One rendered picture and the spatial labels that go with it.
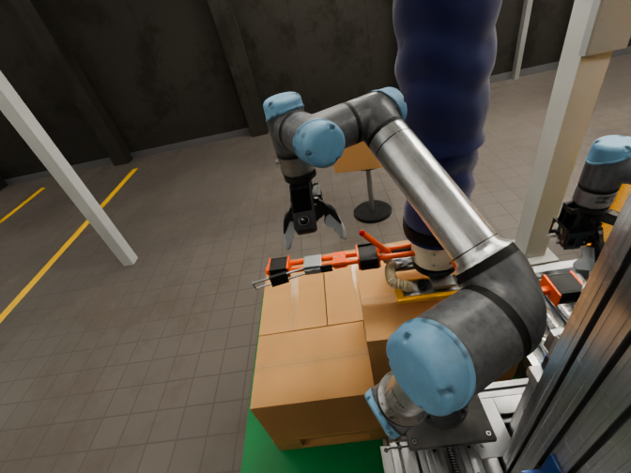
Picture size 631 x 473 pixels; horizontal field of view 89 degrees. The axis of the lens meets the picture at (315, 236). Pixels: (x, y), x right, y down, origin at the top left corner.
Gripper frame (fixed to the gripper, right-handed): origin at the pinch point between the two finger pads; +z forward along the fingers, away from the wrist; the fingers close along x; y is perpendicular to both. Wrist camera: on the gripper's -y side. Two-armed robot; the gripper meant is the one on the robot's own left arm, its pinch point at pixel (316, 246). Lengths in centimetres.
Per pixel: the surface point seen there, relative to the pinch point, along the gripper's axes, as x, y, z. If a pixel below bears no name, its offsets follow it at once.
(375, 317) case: -13, 19, 58
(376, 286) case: -17, 35, 58
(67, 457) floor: 192, 18, 152
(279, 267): 19.9, 29.8, 31.6
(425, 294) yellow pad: -32, 16, 45
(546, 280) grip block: -64, 4, 32
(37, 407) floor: 239, 54, 152
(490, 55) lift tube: -47, 21, -30
